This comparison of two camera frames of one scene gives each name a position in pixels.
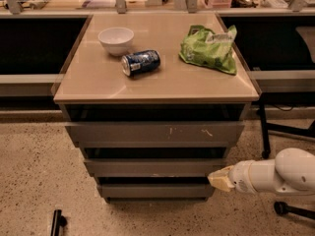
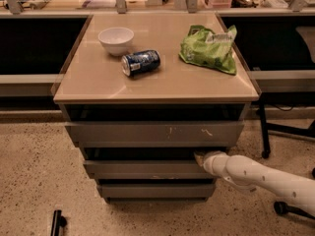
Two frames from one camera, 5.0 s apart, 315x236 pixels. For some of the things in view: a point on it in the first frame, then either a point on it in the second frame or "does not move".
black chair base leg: (282, 208) does not move
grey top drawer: (154, 134) does not move
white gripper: (241, 178) -> (210, 162)
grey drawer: (152, 167) does not move
